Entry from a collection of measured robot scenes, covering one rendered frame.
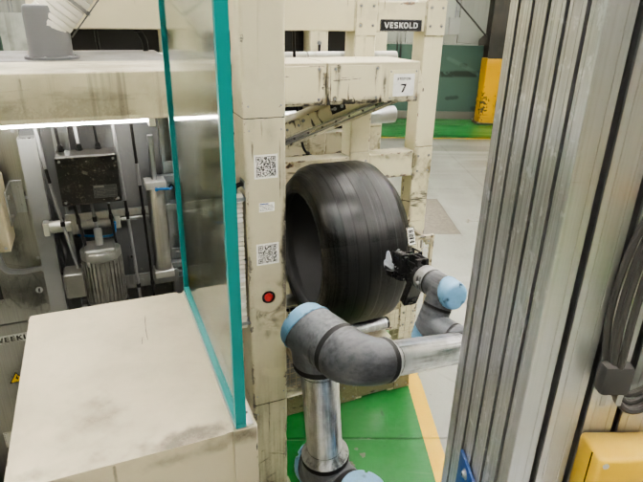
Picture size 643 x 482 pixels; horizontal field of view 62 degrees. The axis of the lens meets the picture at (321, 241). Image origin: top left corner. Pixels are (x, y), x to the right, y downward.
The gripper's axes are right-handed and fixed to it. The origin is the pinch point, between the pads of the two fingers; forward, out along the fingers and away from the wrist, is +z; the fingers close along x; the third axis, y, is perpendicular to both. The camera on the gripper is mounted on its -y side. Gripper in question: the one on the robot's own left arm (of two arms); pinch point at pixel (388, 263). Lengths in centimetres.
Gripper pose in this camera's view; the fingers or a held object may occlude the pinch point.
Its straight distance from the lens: 168.7
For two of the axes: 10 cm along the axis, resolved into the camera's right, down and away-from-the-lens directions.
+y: -0.3, -9.6, -2.9
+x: -9.2, 1.3, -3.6
